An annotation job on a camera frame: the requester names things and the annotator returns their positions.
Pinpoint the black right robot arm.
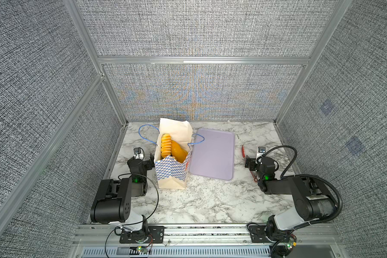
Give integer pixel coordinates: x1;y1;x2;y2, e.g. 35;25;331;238
245;156;342;242

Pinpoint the long baguette loaf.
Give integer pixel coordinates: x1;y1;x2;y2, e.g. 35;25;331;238
171;140;188;163

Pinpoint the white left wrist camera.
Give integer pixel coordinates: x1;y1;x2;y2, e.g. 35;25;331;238
133;147;145;161

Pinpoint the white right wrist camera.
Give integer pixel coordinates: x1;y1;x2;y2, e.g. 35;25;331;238
256;146;266;159

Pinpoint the lilac plastic tray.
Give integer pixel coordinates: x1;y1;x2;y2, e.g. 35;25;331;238
189;128;235;181

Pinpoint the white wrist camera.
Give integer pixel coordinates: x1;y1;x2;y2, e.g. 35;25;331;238
133;147;145;161
256;146;266;159

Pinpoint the aluminium enclosure frame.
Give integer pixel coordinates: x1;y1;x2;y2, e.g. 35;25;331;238
0;0;387;258

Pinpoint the blue checkered paper bag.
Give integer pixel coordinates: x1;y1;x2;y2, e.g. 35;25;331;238
138;118;197;190

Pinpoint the black corrugated cable conduit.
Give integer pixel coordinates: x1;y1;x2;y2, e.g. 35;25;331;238
259;144;344;258

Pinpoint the ridged spiral bread roll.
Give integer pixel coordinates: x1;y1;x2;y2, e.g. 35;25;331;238
161;133;172;158

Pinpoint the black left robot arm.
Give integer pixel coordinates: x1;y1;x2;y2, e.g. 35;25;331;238
90;155;154;244

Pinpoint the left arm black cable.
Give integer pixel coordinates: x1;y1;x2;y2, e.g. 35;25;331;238
104;173;160;258

